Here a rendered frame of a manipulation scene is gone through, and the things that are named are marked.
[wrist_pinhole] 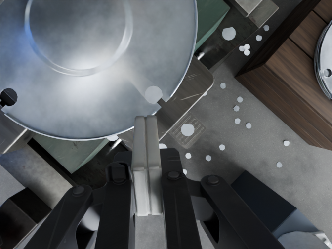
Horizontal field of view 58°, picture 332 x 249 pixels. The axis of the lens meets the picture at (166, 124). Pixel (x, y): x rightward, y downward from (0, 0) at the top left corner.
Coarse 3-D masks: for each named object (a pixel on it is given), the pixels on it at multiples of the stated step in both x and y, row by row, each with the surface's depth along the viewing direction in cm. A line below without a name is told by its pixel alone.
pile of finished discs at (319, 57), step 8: (328, 24) 78; (328, 32) 77; (320, 40) 78; (328, 40) 77; (320, 48) 77; (328, 48) 77; (320, 56) 77; (328, 56) 77; (320, 64) 77; (328, 64) 78; (320, 72) 78; (328, 72) 78; (320, 80) 78; (328, 80) 78; (328, 88) 77; (328, 96) 80
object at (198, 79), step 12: (192, 60) 37; (192, 72) 37; (204, 72) 37; (180, 84) 37; (192, 84) 37; (204, 84) 37; (180, 96) 37; (192, 96) 38; (168, 108) 38; (180, 108) 38; (168, 120) 38; (132, 132) 38; (132, 144) 38
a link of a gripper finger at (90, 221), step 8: (120, 152) 18; (128, 152) 18; (120, 160) 17; (128, 160) 17; (96, 192) 14; (104, 192) 14; (96, 200) 14; (88, 208) 14; (96, 208) 14; (88, 216) 14; (96, 216) 14; (80, 224) 14; (88, 224) 14; (96, 224) 14; (80, 232) 14
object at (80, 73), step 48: (48, 0) 36; (96, 0) 36; (144, 0) 37; (192, 0) 37; (0, 48) 37; (48, 48) 36; (96, 48) 36; (144, 48) 37; (192, 48) 37; (48, 96) 37; (96, 96) 37; (144, 96) 37
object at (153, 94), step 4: (148, 88) 37; (152, 88) 37; (156, 88) 37; (148, 92) 37; (152, 92) 37; (156, 92) 37; (160, 92) 37; (148, 96) 37; (152, 96) 37; (156, 96) 37; (160, 96) 37; (148, 100) 37; (152, 100) 37; (156, 100) 37
